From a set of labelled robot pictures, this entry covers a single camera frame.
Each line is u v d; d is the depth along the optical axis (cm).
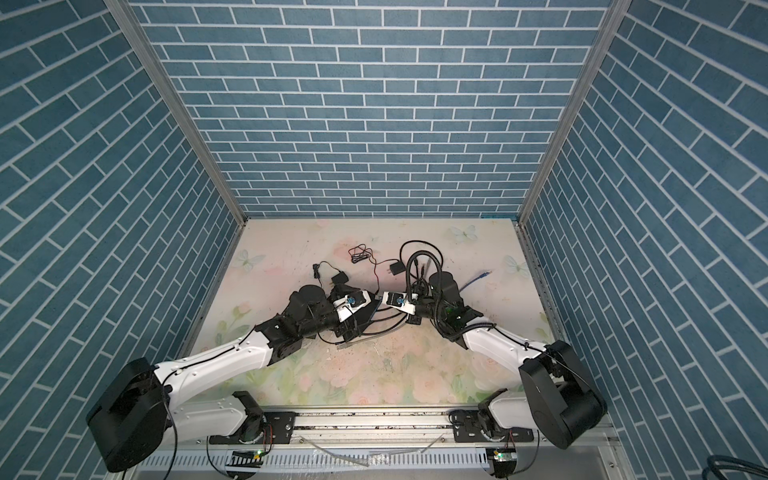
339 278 102
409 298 68
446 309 66
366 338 88
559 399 42
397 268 105
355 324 71
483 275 98
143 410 40
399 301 69
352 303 67
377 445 73
